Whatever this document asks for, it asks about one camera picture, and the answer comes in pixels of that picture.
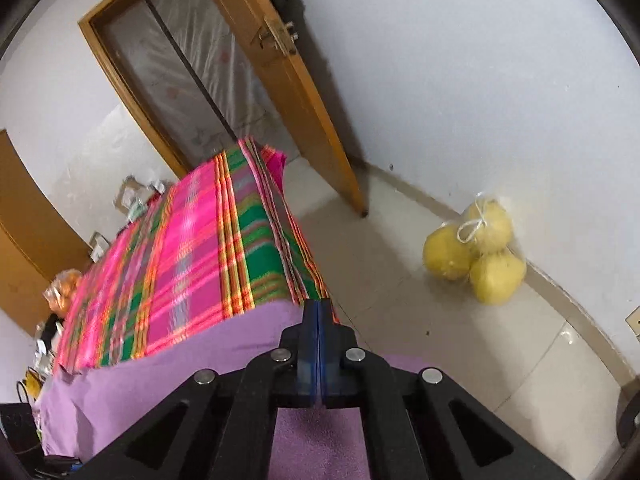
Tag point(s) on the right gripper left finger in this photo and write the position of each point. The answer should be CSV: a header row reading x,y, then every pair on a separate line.
x,y
284,377

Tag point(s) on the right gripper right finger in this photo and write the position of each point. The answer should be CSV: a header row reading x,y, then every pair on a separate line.
x,y
351,377

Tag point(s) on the purple fleece garment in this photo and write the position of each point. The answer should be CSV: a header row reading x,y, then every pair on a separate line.
x,y
83,413

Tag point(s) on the cluttered glass side table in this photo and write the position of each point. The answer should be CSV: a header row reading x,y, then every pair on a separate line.
x,y
47,339

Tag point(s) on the pink plaid tablecloth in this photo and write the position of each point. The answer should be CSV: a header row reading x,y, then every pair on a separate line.
x,y
219,243

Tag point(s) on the bag of oranges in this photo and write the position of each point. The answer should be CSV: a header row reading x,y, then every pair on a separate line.
x,y
61,291

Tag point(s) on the bag of yellow pomelos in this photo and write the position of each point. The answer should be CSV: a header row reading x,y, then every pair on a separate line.
x,y
479,248

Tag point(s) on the wooden wardrobe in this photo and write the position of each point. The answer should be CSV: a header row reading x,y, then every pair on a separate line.
x,y
36,243

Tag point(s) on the white cardboard box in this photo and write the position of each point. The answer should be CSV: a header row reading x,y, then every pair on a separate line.
x,y
99,246

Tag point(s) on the brown cardboard parcel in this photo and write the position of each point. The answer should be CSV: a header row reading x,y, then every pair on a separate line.
x,y
131,197

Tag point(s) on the plastic-covered doorway curtain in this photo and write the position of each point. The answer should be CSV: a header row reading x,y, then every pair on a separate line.
x,y
184,62

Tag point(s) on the wooden door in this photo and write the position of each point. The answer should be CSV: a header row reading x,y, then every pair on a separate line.
x,y
269,46

